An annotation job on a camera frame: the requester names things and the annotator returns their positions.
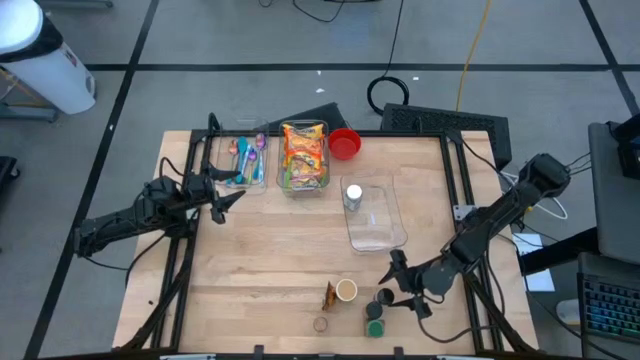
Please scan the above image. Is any yellow cable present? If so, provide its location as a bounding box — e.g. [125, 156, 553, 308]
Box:
[454, 0, 494, 112]

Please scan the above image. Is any black coiled cable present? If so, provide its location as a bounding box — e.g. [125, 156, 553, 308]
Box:
[366, 0, 410, 116]

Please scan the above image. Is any wide clear plastic bin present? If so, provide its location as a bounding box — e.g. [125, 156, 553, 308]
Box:
[340, 172, 409, 254]
[276, 118, 332, 199]

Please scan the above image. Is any red plastic bowl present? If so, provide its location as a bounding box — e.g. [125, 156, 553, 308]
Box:
[327, 127, 363, 162]

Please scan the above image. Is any white computer mouse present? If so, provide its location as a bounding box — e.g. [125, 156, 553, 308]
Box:
[555, 298, 581, 327]

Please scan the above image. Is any narrow clear plastic bin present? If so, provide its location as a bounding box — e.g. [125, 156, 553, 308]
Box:
[214, 115, 271, 196]

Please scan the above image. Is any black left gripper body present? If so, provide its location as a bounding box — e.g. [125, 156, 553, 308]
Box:
[181, 171, 226, 225]

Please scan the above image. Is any backlit computer keyboard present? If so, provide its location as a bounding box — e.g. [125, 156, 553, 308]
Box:
[578, 272, 640, 347]

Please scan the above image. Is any orange brown foil pouch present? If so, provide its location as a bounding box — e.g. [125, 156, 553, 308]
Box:
[321, 280, 338, 312]

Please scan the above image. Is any green-lid spice jar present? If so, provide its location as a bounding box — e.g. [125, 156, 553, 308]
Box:
[365, 318, 386, 340]

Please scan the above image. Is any yellow ramen noodle pack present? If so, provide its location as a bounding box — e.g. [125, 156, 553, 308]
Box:
[283, 149, 327, 175]

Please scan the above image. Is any black desktop device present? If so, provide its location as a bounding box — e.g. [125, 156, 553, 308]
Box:
[606, 113, 640, 180]

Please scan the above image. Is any beige cup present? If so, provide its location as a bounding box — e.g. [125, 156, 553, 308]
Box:
[335, 278, 359, 303]

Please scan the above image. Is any orange ramen noodle pack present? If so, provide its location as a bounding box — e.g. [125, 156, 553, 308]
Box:
[282, 123, 326, 155]

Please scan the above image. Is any white-lid seasoning jar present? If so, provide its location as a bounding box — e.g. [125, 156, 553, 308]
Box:
[343, 183, 365, 213]

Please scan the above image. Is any black flat box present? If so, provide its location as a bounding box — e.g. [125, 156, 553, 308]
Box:
[268, 101, 350, 134]

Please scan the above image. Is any black floor cable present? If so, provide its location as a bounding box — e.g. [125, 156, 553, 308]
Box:
[292, 0, 347, 24]

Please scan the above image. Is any green-edged ramen noodle pack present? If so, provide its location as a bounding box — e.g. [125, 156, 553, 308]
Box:
[281, 168, 330, 193]

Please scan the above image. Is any white trash can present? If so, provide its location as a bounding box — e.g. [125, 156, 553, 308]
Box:
[0, 0, 97, 116]

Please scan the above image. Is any white paper sheet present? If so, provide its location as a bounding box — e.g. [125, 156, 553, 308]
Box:
[511, 232, 557, 294]

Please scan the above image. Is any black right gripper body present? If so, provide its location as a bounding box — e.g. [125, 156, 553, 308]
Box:
[389, 248, 455, 322]

